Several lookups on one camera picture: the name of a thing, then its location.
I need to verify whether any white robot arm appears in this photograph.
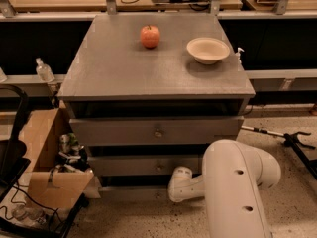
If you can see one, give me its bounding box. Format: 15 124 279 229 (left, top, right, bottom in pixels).
168 140 281 238

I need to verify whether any black stand with metal pole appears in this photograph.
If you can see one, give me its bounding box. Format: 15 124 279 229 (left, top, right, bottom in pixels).
242 126 317 179

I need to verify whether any grey drawer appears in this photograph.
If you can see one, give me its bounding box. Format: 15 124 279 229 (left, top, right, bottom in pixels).
88 155 203 177
70 116 244 146
99 186 169 201

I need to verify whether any grey bottom drawer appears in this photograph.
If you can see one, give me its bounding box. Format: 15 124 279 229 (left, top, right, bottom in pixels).
99 186 169 201

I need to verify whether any grey middle drawer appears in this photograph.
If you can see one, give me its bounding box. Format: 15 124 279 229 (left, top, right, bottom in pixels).
88 155 203 177

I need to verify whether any grey wooden drawer cabinet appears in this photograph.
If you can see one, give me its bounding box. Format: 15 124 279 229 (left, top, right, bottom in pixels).
58 13 255 188

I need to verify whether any grey top drawer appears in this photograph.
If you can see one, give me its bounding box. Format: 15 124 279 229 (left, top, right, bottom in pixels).
70 116 244 146

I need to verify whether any red apple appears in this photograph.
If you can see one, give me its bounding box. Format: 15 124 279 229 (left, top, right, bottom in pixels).
140 25 160 49

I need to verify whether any small white pump bottle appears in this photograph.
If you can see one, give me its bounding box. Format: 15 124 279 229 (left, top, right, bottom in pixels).
235 47 245 64

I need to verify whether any white paper bowl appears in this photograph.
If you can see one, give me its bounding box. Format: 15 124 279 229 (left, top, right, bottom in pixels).
186 38 230 64

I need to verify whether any brown cardboard box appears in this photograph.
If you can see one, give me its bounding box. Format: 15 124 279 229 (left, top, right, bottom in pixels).
20 109 94 209

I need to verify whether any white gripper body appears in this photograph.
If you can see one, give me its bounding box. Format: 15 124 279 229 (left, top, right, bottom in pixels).
167 167 204 202

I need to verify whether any clutter inside cardboard box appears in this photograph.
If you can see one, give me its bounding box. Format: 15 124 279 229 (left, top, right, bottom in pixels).
55 133 91 173

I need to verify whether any clear sanitizer bottle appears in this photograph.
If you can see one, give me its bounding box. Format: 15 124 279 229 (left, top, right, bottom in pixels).
36 58 54 83

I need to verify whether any black chair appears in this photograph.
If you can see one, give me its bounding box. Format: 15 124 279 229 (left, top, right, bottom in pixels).
0 84 31 202

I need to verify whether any black floor cable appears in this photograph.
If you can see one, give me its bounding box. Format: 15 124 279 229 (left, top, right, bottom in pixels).
0 181 67 233

